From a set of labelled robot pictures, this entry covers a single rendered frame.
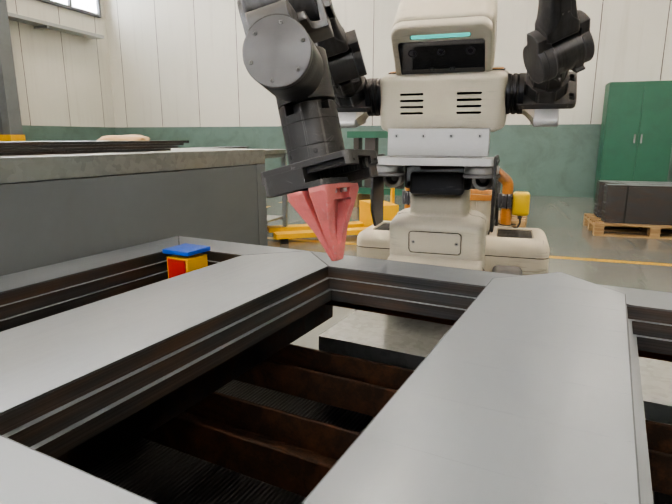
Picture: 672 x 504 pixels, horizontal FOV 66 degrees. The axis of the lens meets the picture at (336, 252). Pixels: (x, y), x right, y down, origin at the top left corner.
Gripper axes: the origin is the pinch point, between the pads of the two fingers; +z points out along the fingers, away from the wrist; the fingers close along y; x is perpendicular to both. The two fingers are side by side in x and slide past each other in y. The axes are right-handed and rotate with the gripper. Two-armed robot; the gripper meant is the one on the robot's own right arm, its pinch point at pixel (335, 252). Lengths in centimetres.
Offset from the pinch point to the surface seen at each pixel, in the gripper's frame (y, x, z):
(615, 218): 2, 610, 55
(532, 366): 15.7, 5.4, 14.2
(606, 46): 17, 1003, -206
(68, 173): -60, 14, -21
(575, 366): 19.2, 7.4, 15.0
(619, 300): 22.5, 32.3, 14.7
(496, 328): 10.6, 14.0, 12.5
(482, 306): 7.5, 21.1, 11.4
